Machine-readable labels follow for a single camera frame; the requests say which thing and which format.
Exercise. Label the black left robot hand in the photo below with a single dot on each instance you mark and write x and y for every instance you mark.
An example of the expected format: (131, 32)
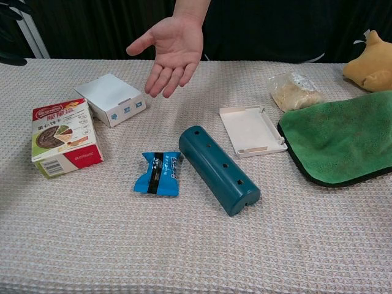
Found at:
(16, 10)

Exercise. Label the person's right hand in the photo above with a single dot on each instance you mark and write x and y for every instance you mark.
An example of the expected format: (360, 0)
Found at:
(176, 50)

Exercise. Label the red green cracker box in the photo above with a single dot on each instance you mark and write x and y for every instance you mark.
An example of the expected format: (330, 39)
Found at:
(65, 134)

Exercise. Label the person's right forearm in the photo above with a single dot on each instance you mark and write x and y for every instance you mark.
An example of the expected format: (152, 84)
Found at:
(190, 9)

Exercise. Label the white box with blue icons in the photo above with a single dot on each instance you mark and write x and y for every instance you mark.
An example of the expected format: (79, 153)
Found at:
(111, 98)

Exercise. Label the person's black clothed torso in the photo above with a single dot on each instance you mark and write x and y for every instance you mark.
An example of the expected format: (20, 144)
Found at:
(263, 27)

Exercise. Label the white plastic lid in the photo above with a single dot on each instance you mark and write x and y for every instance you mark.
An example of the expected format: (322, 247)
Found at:
(249, 130)

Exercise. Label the clear bag of beige snack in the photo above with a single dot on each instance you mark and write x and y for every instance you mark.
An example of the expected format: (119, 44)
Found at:
(294, 90)

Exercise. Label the teal plastic cylinder with holes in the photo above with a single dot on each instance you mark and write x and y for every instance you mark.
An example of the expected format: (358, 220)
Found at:
(217, 168)

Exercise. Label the blue snack packet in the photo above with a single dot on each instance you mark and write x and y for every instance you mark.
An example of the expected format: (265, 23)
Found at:
(159, 174)

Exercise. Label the green microfiber cloth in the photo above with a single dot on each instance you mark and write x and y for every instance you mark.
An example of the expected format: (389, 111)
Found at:
(340, 137)

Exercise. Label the beige woven tablecloth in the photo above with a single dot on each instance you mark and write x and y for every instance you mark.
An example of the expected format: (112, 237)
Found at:
(122, 239)

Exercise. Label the yellow plush toy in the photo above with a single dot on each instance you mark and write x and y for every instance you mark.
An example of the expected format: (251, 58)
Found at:
(372, 65)

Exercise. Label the grey metal frame post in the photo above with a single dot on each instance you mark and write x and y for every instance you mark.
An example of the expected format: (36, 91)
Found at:
(32, 30)

